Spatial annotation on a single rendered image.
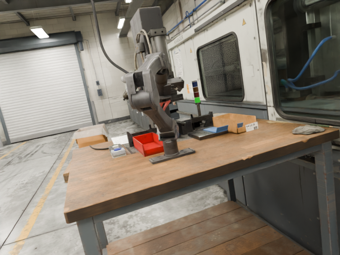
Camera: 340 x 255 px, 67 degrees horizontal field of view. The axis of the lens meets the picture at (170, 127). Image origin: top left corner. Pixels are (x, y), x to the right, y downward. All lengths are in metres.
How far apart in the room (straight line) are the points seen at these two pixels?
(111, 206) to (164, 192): 0.18
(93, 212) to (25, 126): 10.19
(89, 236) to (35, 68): 10.11
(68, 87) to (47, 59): 1.22
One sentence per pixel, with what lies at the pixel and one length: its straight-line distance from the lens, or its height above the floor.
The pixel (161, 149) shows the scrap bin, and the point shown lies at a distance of 1.23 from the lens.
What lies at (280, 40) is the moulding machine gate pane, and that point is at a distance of 1.54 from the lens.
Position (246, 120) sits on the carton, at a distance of 1.48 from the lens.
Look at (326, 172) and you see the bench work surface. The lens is 1.34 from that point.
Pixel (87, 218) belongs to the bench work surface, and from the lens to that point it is 0.90.
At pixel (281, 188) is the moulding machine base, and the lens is 1.83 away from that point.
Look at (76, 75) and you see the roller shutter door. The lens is 10.65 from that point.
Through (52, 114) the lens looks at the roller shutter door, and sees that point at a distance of 10.76.
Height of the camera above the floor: 1.22
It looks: 10 degrees down
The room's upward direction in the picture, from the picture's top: 10 degrees counter-clockwise
